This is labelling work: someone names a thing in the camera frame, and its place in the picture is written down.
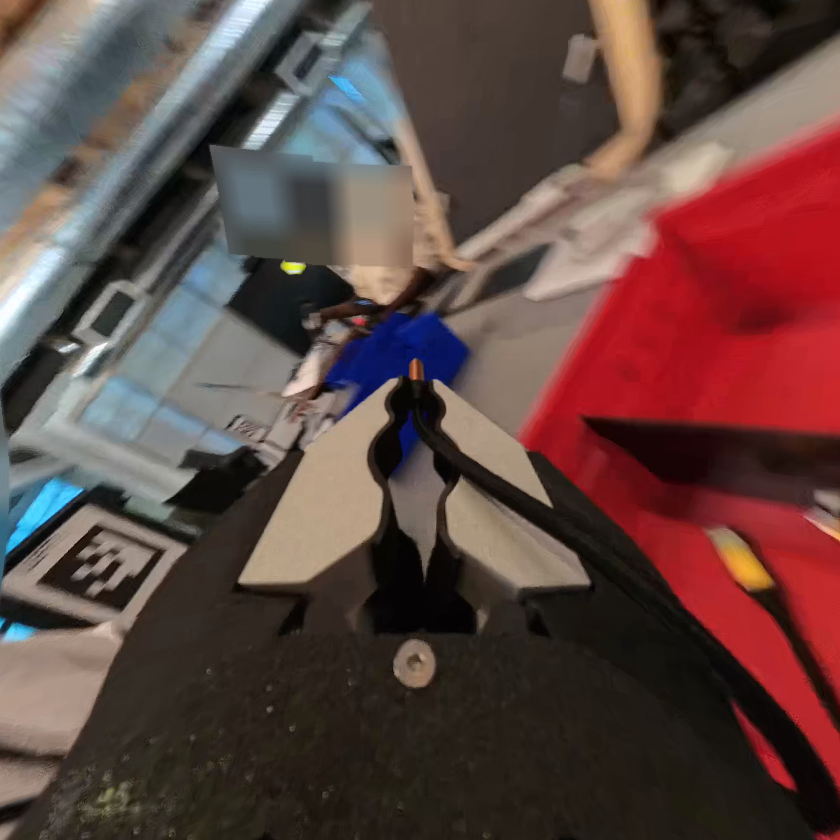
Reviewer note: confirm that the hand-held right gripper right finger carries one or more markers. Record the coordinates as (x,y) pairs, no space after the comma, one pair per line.
(505,544)

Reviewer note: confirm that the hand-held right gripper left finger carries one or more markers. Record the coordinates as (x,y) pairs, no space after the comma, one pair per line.
(315,512)

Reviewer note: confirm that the blue plastic bin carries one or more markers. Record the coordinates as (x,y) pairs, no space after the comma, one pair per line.
(400,348)

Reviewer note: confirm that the red plastic bin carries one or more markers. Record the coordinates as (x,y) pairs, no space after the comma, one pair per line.
(722,295)

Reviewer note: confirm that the grey desk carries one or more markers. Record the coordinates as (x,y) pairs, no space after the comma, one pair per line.
(512,367)

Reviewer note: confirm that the black and white marker board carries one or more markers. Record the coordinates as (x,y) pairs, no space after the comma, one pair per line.
(98,564)

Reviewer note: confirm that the black bin divider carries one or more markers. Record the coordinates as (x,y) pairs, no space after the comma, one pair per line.
(722,453)

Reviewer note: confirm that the white crumpled sheet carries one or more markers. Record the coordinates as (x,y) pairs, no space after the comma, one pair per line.
(590,216)

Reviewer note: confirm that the small white tag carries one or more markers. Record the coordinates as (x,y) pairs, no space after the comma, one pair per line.
(581,59)

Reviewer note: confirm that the silver ventilation duct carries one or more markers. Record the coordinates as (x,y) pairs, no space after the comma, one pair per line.
(131,164)

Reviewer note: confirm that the pale wooden frame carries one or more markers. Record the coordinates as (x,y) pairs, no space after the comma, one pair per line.
(630,79)

